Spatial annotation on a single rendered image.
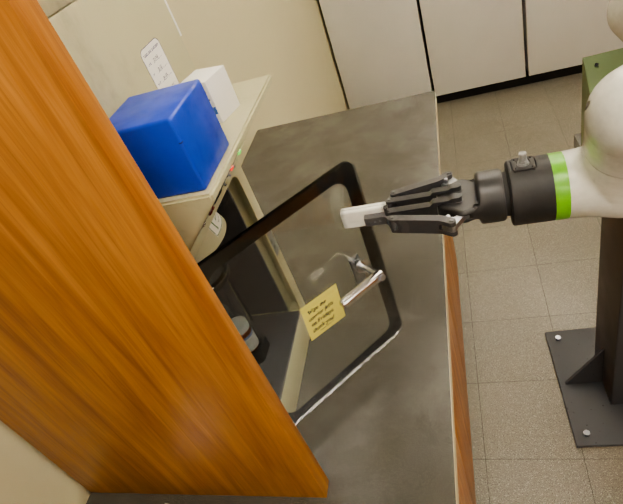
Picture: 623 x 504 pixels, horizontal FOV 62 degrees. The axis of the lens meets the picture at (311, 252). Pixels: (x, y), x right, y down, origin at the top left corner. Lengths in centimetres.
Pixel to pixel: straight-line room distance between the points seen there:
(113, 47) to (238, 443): 57
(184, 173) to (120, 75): 17
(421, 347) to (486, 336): 122
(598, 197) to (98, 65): 63
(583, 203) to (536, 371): 147
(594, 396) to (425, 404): 118
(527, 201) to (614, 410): 143
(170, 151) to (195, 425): 42
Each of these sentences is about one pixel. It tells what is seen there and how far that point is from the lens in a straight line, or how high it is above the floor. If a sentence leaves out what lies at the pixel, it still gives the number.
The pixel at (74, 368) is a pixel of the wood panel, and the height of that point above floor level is 133.
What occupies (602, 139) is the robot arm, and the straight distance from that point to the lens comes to 66.
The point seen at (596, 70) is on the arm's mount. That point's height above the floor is 116.
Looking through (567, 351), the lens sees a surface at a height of 2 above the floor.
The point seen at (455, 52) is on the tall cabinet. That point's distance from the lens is 382.
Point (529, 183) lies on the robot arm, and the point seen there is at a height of 134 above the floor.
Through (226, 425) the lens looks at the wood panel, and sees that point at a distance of 80.
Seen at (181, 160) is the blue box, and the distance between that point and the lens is 58.
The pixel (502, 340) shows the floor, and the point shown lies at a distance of 226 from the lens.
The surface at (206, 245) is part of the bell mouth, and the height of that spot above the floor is 133.
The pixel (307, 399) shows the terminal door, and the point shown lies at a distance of 96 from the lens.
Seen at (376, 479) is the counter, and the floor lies 94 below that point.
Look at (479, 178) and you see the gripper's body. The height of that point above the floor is 135.
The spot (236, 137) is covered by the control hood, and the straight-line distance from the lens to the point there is 68.
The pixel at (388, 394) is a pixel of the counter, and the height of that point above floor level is 94.
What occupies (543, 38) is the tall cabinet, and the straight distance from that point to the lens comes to 387.
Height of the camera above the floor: 178
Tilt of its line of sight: 38 degrees down
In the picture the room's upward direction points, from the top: 22 degrees counter-clockwise
